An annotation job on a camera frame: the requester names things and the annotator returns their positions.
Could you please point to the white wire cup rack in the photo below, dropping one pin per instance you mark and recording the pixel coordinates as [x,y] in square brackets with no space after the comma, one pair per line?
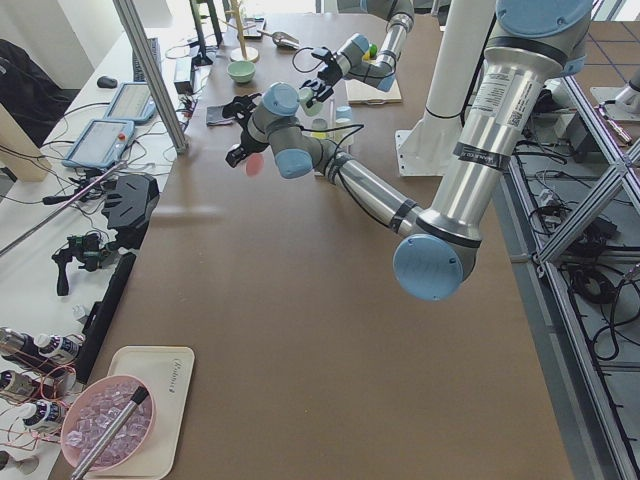
[337,133]

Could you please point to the pink bowl with ice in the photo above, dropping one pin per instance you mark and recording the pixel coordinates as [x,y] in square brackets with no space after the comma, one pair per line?
[95,410]

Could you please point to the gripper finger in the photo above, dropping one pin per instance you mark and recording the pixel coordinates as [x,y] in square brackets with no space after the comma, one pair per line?
[236,154]
[325,94]
[315,85]

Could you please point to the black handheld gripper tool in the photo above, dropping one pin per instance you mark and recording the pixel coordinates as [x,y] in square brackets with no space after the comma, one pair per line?
[88,250]

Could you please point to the wooden cutting board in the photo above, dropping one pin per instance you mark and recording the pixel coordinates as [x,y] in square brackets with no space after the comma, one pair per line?
[361,93]

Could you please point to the blue teach pendant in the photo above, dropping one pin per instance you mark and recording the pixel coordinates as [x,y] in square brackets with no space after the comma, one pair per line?
[132,101]
[101,144]

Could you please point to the light blue plastic cup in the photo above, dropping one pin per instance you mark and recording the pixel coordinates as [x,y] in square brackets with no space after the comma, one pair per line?
[343,115]

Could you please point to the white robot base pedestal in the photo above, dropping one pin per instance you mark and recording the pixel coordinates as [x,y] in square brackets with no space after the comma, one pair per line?
[426,149]

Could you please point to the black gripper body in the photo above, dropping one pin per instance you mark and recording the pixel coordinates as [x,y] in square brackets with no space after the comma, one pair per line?
[330,71]
[245,140]

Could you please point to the wooden mug tree stand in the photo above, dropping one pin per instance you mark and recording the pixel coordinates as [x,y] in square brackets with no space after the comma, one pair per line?
[233,19]

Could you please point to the green plastic cup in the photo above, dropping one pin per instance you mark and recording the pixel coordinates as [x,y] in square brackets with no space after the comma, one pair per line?
[307,99]

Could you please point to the grey folded cloth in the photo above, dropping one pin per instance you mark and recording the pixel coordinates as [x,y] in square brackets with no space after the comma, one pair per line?
[215,116]

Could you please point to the metal scoop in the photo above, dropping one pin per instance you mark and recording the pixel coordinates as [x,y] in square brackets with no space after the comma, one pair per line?
[281,39]

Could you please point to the pink plastic cup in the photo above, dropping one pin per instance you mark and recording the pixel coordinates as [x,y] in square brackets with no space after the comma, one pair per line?
[254,165]

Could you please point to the metal tongs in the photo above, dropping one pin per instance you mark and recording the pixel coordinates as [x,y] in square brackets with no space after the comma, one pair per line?
[85,464]

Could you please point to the beige plastic tray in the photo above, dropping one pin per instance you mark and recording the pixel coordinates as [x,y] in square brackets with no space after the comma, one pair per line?
[166,371]

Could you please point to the grey plastic cup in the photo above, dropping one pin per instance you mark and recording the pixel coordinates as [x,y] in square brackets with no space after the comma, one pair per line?
[319,125]

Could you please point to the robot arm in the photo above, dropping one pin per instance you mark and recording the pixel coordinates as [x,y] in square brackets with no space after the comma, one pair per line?
[493,62]
[354,59]

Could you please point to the green bowl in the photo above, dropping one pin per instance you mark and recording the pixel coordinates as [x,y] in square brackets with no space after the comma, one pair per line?
[241,71]

